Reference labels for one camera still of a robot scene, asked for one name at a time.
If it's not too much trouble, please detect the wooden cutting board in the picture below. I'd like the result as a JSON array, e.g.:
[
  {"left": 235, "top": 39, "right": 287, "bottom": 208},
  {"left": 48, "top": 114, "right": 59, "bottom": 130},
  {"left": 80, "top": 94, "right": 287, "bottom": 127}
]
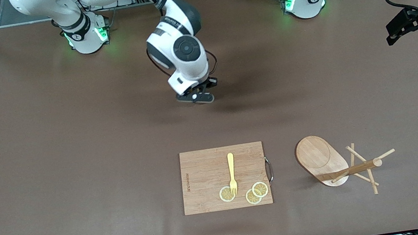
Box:
[{"left": 175, "top": 139, "right": 278, "bottom": 217}]

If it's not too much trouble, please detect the brown table cover mat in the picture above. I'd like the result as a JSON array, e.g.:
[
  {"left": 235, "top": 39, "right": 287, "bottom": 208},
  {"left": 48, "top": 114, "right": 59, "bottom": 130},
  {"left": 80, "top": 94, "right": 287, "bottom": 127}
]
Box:
[{"left": 0, "top": 0, "right": 418, "bottom": 235}]

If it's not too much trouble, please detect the yellow plastic fork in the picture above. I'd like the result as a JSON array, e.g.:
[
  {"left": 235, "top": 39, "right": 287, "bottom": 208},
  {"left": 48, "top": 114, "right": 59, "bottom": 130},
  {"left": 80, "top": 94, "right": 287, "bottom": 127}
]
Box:
[{"left": 225, "top": 152, "right": 241, "bottom": 197}]

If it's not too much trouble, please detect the lemon slice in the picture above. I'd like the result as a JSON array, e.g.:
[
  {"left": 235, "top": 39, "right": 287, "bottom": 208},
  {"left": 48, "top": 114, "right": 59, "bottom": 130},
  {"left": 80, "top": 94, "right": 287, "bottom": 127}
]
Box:
[
  {"left": 218, "top": 185, "right": 237, "bottom": 204},
  {"left": 244, "top": 187, "right": 263, "bottom": 206},
  {"left": 251, "top": 180, "right": 270, "bottom": 199}
]

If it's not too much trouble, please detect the wooden cup rack with pegs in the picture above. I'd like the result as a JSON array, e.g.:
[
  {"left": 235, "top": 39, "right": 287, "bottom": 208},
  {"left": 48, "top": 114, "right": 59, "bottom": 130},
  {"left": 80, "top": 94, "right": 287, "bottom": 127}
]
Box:
[{"left": 293, "top": 124, "right": 402, "bottom": 206}]

